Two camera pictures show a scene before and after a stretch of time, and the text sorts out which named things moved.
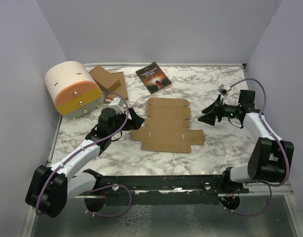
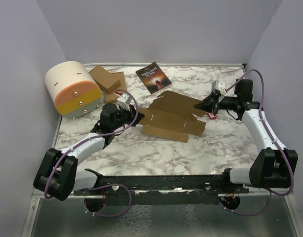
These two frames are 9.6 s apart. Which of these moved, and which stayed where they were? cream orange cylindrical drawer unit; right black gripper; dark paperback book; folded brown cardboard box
Moved: right black gripper
Stayed: cream orange cylindrical drawer unit; dark paperback book; folded brown cardboard box
